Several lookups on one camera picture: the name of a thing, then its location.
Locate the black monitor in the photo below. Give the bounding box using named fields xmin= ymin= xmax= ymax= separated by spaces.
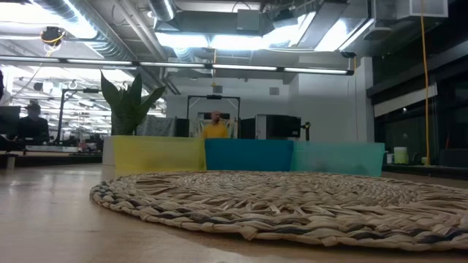
xmin=0 ymin=105 xmax=22 ymax=135
xmin=239 ymin=117 xmax=257 ymax=140

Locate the person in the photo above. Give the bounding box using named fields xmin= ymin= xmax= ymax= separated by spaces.
xmin=16 ymin=103 xmax=51 ymax=146
xmin=202 ymin=110 xmax=230 ymax=140

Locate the blue plastic bin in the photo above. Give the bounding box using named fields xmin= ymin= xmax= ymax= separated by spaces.
xmin=204 ymin=138 xmax=295 ymax=172

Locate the black white cabinet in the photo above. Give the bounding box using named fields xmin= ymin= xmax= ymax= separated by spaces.
xmin=254 ymin=113 xmax=303 ymax=140

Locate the grey cover sheet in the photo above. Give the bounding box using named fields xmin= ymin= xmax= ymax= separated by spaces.
xmin=136 ymin=115 xmax=177 ymax=137

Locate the yellow plastic bin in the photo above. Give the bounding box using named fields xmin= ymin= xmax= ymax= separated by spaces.
xmin=111 ymin=134 xmax=208 ymax=175

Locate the round woven straw mat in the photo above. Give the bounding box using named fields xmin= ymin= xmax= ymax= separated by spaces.
xmin=89 ymin=169 xmax=468 ymax=253

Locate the long ceiling light bar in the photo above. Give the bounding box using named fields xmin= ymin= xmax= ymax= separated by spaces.
xmin=0 ymin=54 xmax=355 ymax=76

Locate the teal plastic bin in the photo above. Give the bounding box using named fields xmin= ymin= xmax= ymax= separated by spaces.
xmin=290 ymin=141 xmax=386 ymax=178

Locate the green snake plant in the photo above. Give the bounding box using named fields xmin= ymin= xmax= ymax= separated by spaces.
xmin=100 ymin=71 xmax=167 ymax=137

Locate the white plant pot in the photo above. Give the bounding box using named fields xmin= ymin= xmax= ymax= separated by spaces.
xmin=102 ymin=135 xmax=115 ymax=183

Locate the black gantry frame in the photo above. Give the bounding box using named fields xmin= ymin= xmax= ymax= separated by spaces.
xmin=186 ymin=94 xmax=241 ymax=139

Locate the silver ventilation duct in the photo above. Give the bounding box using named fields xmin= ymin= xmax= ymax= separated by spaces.
xmin=148 ymin=0 xmax=177 ymax=22

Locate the yellow hanging cable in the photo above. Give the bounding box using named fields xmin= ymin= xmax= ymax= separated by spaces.
xmin=419 ymin=0 xmax=431 ymax=159

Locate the black yellow cable reel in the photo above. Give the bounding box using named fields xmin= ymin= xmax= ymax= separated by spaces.
xmin=39 ymin=26 xmax=67 ymax=47

